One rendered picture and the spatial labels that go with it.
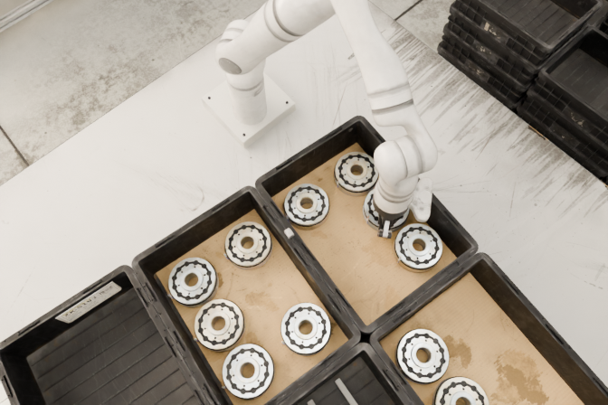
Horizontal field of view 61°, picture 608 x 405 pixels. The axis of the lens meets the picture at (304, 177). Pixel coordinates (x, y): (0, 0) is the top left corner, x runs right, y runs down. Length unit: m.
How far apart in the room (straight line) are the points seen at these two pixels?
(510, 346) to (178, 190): 0.88
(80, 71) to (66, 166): 1.18
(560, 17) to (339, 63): 0.90
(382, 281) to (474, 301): 0.20
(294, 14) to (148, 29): 1.81
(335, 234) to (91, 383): 0.59
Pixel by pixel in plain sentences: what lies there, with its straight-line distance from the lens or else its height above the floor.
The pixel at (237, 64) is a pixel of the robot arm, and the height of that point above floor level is 1.04.
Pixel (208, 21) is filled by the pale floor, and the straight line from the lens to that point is 2.67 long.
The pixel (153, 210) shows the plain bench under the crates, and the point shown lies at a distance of 1.40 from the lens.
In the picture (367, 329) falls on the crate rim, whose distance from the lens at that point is 1.02.
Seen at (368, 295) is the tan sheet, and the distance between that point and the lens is 1.14.
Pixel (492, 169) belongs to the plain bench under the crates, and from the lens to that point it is 1.45.
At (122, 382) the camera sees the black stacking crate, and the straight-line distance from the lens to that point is 1.18.
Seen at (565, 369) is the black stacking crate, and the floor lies 0.87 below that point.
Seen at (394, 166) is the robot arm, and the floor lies 1.19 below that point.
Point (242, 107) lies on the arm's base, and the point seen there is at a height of 0.83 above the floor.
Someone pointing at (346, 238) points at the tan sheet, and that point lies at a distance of 1.17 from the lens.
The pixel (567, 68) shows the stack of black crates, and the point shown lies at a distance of 2.15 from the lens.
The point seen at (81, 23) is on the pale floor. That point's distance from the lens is 2.86.
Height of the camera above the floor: 1.94
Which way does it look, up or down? 65 degrees down
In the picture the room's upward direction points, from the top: 4 degrees counter-clockwise
